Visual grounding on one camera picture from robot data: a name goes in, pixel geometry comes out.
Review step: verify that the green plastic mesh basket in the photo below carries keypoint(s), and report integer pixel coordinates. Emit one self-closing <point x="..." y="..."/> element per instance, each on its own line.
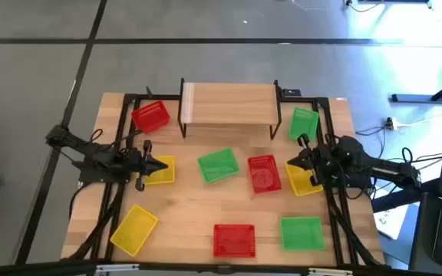
<point x="218" y="165"/>
<point x="303" y="122"/>
<point x="302" y="234"/>

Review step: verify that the white paper sheet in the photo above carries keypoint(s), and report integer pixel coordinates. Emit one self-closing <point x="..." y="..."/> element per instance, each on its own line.
<point x="391" y="224"/>

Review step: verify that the wooden shelf with black legs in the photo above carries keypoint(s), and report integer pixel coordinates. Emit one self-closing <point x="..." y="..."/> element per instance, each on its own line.
<point x="228" y="103"/>

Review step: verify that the black diagonal table beam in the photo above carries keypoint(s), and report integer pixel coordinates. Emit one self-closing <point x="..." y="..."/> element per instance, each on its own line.
<point x="397" y="199"/>

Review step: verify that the black stand foot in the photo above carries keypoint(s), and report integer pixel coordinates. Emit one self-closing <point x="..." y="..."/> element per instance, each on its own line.
<point x="413" y="98"/>

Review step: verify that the power plug adapter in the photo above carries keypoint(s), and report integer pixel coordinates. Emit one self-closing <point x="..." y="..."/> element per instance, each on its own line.
<point x="389" y="123"/>

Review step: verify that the yellow plastic mesh basket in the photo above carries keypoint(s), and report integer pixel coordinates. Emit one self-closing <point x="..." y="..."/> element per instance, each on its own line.
<point x="299" y="182"/>
<point x="134" y="230"/>
<point x="165" y="176"/>

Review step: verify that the small black box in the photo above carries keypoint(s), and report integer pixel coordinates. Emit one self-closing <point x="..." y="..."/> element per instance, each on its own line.
<point x="292" y="92"/>

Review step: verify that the black aluminium table frame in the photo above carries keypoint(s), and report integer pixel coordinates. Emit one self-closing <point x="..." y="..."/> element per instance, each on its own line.
<point x="159" y="96"/>

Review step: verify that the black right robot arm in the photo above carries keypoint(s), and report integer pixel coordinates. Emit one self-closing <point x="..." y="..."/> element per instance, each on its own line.
<point x="390" y="170"/>

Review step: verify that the red plastic mesh basket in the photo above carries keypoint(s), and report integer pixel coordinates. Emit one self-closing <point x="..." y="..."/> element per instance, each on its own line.
<point x="234" y="240"/>
<point x="150" y="117"/>
<point x="264" y="174"/>

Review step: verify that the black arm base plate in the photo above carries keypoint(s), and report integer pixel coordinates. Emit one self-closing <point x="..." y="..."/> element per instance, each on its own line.
<point x="359" y="184"/>
<point x="90" y="177"/>

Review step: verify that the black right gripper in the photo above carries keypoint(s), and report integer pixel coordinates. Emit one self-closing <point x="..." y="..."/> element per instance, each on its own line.
<point x="320" y="163"/>

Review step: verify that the silver frame bracket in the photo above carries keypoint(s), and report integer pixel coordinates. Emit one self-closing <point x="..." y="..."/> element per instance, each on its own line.
<point x="117" y="267"/>
<point x="330" y="271"/>

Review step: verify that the table-level camera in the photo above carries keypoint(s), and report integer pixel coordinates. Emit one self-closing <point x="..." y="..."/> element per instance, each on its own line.
<point x="223" y="270"/>

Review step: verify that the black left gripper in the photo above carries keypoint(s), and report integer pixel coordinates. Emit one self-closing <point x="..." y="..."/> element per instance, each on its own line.
<point x="138" y="165"/>

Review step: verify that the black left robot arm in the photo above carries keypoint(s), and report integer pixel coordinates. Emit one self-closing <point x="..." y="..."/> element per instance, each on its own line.
<point x="90" y="151"/>

